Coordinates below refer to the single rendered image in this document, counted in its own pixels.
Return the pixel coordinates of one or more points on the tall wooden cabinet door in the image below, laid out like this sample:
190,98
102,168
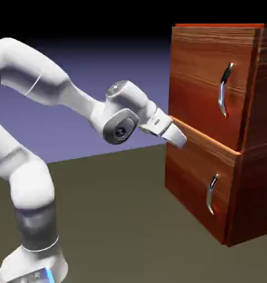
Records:
199,84

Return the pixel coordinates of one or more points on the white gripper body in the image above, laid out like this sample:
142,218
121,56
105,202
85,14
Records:
175,134

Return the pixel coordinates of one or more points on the short wooden cabinet door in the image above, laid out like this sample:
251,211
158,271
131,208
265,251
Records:
190,176

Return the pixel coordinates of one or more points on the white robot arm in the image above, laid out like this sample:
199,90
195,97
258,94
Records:
47,81

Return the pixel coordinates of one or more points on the reddish brown wooden cabinet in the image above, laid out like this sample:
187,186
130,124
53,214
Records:
254,141

